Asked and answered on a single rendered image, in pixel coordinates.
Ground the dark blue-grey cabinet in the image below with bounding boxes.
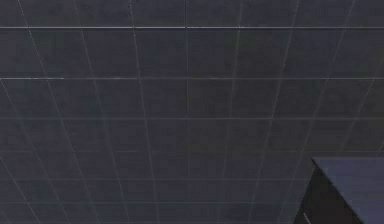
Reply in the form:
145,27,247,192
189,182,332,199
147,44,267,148
292,156,384,224

